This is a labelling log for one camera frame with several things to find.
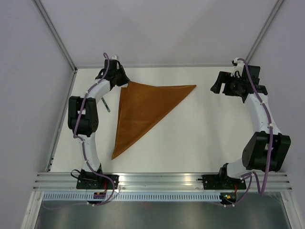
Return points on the white slotted cable duct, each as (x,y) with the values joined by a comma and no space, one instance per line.
(133,196)

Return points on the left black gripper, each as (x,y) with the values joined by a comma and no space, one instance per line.
(125,79)

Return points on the orange-brown cloth napkin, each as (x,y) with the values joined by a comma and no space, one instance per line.
(141,107)

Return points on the green-handled steel knife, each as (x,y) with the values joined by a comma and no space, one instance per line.
(106,105)

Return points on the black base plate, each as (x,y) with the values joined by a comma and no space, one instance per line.
(90,182)
(215,182)

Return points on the aluminium mounting rail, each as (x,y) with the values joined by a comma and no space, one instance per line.
(152,182)

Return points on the left aluminium frame post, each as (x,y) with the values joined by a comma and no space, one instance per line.
(48,22)

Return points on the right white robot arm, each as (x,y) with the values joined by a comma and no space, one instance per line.
(268,147)

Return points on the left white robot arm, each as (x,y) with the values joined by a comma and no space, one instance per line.
(83,117)

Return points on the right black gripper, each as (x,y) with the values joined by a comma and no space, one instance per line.
(222,77)

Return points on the right aluminium frame post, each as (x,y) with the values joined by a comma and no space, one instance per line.
(264,29)

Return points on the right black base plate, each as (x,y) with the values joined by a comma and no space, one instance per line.
(215,182)

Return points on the aluminium frame post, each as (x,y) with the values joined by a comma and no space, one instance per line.
(264,29)
(48,22)

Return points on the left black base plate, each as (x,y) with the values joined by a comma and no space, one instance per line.
(90,182)

